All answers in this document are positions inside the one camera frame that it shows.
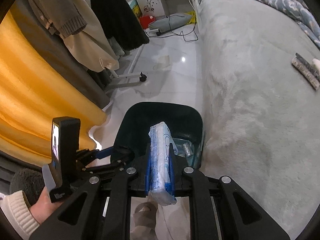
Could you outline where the brown knit cardigan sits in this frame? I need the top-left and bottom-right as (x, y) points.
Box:
(28, 0), (87, 38)

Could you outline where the person left hand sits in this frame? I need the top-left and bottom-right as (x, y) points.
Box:
(29, 187), (63, 224)

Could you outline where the yellow curtain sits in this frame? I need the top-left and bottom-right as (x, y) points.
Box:
(1, 12), (107, 166)

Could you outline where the black hanging coat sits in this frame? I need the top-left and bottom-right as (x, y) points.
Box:
(91, 0), (149, 51)

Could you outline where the black tissue pack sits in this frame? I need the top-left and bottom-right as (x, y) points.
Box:
(291, 53), (319, 90)

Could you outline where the beige hanging coat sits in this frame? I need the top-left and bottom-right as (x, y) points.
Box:
(63, 0), (119, 73)

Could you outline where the red box on floor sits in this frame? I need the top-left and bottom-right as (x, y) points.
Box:
(139, 15), (156, 29)

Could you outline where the white fluffy ball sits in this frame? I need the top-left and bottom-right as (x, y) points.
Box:
(312, 59), (320, 73)

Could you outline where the grey-green bed blanket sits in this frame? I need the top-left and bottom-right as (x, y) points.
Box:
(197, 0), (319, 239)

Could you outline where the blue cloud-pattern duvet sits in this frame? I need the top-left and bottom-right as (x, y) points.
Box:
(256, 0), (319, 48)

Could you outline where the yellow plastic bag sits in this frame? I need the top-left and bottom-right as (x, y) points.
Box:
(185, 10), (197, 25)

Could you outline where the white clothes rack base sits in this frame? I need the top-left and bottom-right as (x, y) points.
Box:
(107, 45), (148, 89)

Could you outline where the dark teal trash bin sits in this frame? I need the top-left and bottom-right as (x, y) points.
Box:
(114, 102), (204, 168)

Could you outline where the blue white tissue pack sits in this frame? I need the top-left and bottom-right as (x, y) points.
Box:
(149, 121), (177, 206)

